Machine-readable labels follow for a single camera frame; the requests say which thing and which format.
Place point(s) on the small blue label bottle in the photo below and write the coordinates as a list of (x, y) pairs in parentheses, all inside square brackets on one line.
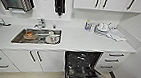
[(87, 25)]

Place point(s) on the black soap dispenser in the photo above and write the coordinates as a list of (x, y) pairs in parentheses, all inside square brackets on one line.
[(59, 4)]

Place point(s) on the stainless steel dishwasher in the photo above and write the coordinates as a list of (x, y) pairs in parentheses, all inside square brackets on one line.
[(83, 71)]

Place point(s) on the white sink base cabinet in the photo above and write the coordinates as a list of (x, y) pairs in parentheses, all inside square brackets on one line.
[(51, 62)]

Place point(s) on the white wall cabinet several doors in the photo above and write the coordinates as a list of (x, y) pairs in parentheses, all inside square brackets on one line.
[(87, 0)]

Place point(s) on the white wall outlet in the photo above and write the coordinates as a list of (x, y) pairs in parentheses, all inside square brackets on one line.
[(73, 14)]

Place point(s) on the white mug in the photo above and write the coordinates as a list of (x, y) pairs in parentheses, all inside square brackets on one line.
[(52, 38)]

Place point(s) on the orange brown dish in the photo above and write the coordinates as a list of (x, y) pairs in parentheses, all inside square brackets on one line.
[(30, 34)]

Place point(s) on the small clear glass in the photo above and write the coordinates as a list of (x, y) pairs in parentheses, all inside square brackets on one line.
[(92, 27)]

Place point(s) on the chrome faucet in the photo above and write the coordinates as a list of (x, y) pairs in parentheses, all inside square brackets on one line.
[(40, 23)]

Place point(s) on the steel sink basin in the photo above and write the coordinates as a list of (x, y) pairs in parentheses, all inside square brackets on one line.
[(19, 38)]

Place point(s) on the small chrome sink knob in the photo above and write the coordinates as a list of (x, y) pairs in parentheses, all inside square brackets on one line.
[(54, 25)]

